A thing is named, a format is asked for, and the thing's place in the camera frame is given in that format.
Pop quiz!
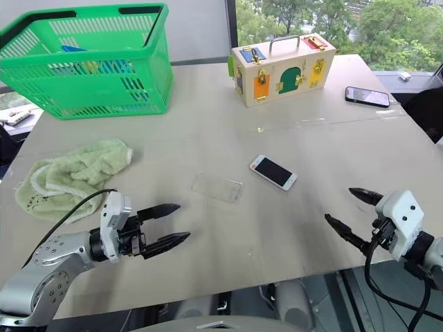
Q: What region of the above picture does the wooden lock box with latches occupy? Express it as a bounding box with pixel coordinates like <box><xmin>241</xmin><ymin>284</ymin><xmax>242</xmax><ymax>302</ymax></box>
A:
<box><xmin>226</xmin><ymin>33</ymin><xmax>337</xmax><ymax>110</ymax></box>

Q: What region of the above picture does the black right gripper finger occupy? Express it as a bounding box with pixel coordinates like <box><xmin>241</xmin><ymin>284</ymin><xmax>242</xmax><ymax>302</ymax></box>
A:
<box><xmin>347</xmin><ymin>187</ymin><xmax>385</xmax><ymax>208</ymax></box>
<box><xmin>324</xmin><ymin>213</ymin><xmax>372</xmax><ymax>257</ymax></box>

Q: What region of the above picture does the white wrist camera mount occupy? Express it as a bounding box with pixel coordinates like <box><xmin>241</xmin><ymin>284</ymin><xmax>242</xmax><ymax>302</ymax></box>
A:
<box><xmin>374</xmin><ymin>189</ymin><xmax>426</xmax><ymax>263</ymax></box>
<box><xmin>99</xmin><ymin>191</ymin><xmax>133</xmax><ymax>264</ymax></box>

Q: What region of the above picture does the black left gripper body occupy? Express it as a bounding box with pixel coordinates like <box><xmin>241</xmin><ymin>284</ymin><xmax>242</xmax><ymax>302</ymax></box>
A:
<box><xmin>116</xmin><ymin>214</ymin><xmax>147</xmax><ymax>258</ymax></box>

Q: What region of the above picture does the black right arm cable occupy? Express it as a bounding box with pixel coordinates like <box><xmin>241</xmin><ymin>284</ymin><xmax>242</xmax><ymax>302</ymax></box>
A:
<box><xmin>363</xmin><ymin>228</ymin><xmax>433</xmax><ymax>332</ymax></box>

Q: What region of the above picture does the clear transparent phone case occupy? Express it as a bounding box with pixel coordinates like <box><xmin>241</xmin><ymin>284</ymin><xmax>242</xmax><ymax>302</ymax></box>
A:
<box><xmin>190</xmin><ymin>171</ymin><xmax>244</xmax><ymax>205</ymax></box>

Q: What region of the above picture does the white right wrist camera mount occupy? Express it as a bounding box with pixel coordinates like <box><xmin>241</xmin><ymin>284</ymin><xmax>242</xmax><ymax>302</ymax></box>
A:
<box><xmin>374</xmin><ymin>189</ymin><xmax>426</xmax><ymax>263</ymax></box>

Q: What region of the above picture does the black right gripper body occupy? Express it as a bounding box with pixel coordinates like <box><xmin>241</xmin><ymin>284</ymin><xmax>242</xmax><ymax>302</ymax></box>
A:
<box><xmin>370</xmin><ymin>216</ymin><xmax>397</xmax><ymax>250</ymax></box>

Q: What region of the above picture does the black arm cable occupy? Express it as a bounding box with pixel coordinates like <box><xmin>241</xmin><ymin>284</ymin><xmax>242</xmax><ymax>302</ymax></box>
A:
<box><xmin>363</xmin><ymin>228</ymin><xmax>433</xmax><ymax>332</ymax></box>
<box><xmin>21</xmin><ymin>188</ymin><xmax>118</xmax><ymax>270</ymax></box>

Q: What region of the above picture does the light green towel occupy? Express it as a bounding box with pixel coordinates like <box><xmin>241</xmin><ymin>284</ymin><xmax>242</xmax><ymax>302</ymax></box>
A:
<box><xmin>14</xmin><ymin>138</ymin><xmax>134</xmax><ymax>224</ymax></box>

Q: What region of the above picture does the green plastic shopping basket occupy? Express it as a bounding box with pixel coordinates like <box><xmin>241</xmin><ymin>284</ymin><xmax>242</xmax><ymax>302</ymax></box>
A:
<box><xmin>0</xmin><ymin>2</ymin><xmax>174</xmax><ymax>121</ymax></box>

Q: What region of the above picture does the white smartphone with black screen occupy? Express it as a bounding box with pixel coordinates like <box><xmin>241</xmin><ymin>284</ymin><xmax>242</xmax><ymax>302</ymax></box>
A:
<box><xmin>248</xmin><ymin>154</ymin><xmax>299</xmax><ymax>192</ymax></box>

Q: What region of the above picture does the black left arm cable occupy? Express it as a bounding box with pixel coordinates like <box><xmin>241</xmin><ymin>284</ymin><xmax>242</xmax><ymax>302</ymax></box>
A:
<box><xmin>21</xmin><ymin>188</ymin><xmax>118</xmax><ymax>270</ymax></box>

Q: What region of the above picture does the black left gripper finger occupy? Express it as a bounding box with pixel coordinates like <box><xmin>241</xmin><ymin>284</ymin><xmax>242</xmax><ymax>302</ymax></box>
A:
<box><xmin>137</xmin><ymin>203</ymin><xmax>181</xmax><ymax>222</ymax></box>
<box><xmin>141</xmin><ymin>231</ymin><xmax>192</xmax><ymax>261</ymax></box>

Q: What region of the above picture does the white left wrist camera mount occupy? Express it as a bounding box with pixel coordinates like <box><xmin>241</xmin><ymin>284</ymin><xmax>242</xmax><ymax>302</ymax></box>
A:
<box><xmin>99</xmin><ymin>191</ymin><xmax>133</xmax><ymax>264</ymax></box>

